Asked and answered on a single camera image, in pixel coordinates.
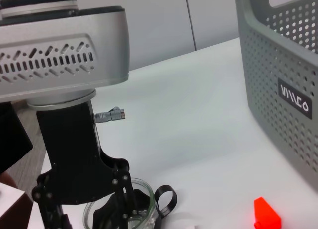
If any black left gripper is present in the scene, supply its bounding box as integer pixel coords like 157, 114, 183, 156
31, 102, 140, 229

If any glass teacup with black holder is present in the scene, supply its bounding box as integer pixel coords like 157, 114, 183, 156
83, 177, 178, 229

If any red sloped toy block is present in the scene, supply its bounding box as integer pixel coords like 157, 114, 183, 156
253, 196, 283, 229

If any grey-green perforated storage bin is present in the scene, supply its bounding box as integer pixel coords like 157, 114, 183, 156
235, 0, 318, 190

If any black boxy object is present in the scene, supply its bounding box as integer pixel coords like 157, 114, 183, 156
0, 101, 34, 176

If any left arm cable with connector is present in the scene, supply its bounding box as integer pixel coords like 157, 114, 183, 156
93, 106, 127, 150

